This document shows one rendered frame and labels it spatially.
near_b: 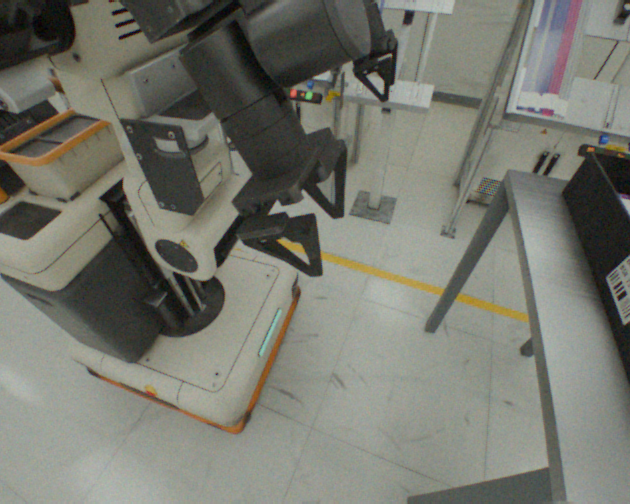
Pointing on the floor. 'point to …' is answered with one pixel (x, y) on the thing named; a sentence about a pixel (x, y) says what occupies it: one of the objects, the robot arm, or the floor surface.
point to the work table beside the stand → (559, 361)
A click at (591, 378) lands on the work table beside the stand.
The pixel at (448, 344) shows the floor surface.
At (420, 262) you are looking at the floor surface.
